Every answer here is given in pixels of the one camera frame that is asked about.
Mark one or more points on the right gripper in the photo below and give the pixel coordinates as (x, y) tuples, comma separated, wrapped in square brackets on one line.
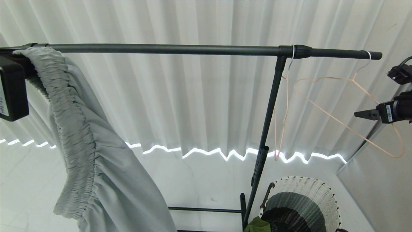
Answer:
[(402, 108)]

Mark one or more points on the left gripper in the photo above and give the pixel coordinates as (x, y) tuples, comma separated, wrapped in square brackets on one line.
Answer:
[(13, 90)]

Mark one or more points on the pink clothes hanger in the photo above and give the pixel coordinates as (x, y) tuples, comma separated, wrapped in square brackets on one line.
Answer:
[(338, 78), (276, 154)]

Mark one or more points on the pale grey shorts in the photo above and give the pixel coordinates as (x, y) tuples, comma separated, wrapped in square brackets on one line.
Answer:
[(112, 167)]

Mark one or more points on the white laundry basket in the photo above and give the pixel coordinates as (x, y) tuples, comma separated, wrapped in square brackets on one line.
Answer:
[(309, 190)]

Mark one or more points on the black clothes rack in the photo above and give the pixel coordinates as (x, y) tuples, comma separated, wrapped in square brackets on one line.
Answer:
[(161, 49)]

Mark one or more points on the green garment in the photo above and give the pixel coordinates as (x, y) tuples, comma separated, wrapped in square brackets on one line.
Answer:
[(257, 225)]

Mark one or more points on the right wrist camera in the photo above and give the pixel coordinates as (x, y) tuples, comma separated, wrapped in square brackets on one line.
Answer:
[(400, 74)]

